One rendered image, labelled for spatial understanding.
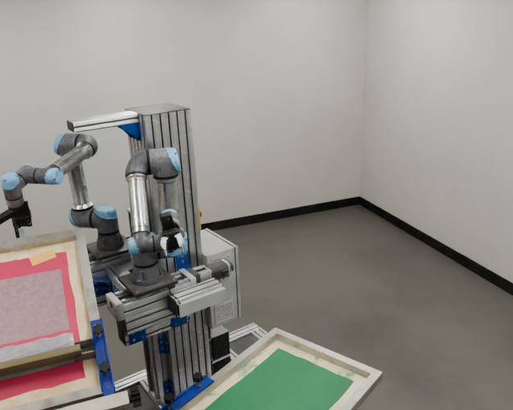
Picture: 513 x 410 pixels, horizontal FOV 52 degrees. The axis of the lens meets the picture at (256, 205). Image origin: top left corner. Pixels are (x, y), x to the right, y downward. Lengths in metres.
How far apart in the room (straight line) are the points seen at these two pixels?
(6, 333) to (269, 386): 1.10
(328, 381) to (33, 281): 1.34
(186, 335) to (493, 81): 3.39
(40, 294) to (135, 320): 0.49
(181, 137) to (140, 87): 3.09
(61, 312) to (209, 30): 4.06
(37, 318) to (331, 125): 4.86
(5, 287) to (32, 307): 0.16
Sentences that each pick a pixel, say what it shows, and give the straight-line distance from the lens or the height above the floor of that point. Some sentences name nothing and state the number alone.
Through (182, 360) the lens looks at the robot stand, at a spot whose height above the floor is 0.61.
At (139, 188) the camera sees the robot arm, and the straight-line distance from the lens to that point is 2.37.
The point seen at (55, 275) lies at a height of 1.42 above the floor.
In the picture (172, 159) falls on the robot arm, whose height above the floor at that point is 1.87.
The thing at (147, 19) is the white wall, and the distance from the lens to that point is 5.72.
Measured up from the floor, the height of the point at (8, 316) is 1.34.
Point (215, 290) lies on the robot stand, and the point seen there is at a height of 1.17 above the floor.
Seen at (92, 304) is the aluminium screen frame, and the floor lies 1.34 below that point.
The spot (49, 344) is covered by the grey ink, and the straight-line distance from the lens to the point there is 2.33.
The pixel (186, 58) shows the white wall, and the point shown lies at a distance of 5.82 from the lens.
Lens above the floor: 2.49
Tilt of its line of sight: 21 degrees down
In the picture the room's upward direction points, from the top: 2 degrees counter-clockwise
